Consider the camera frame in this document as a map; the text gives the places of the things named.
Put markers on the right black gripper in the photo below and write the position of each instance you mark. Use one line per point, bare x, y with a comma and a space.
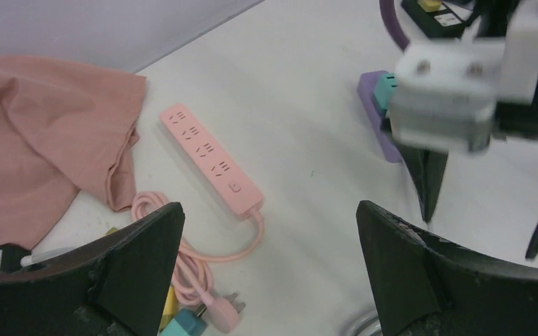
516, 108

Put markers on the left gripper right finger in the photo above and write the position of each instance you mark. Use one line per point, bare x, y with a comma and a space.
423, 284

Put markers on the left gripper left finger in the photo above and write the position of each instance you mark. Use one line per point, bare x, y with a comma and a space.
115, 285

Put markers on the yellow adapter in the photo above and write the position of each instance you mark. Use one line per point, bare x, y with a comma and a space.
430, 6
171, 308

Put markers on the teal plug adapter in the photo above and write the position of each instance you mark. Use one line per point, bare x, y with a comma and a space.
185, 323

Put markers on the pink power strip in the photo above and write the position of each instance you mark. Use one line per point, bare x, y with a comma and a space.
237, 190

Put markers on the teal adapter on purple strip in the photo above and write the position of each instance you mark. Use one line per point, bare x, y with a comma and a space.
382, 92

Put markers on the purple power strip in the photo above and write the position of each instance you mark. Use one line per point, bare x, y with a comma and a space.
366, 86

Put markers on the yellow adapter on black strip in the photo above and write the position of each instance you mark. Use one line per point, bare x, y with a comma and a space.
430, 6

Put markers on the pink cloth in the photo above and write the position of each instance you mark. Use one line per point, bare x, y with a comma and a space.
65, 127

